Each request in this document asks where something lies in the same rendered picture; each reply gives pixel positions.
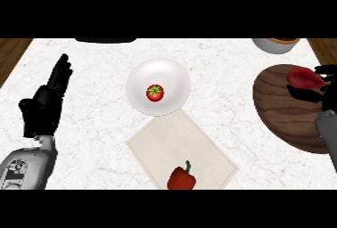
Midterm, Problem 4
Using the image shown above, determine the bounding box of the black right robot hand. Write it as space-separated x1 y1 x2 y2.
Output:
285 64 337 113

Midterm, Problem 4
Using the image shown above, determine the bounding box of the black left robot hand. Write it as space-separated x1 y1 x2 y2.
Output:
17 53 74 139

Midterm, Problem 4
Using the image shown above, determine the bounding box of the red pear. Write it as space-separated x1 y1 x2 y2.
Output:
286 66 328 90

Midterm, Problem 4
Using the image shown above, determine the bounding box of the white bowl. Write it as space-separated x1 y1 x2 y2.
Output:
125 57 192 118

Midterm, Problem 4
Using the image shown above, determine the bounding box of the beige placemat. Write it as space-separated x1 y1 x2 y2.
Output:
125 108 241 191

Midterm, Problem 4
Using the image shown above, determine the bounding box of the round brown wooden board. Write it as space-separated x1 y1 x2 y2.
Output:
251 63 337 155

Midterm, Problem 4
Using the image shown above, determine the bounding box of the grey pot with orange rim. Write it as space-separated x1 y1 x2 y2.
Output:
251 38 301 55

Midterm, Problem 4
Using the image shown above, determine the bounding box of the red tomato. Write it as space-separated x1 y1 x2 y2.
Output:
145 84 165 102

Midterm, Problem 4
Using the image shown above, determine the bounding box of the black appliance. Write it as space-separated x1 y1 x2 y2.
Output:
74 38 139 45

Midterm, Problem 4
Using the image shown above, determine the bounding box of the red bell pepper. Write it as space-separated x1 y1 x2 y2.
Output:
165 159 198 191

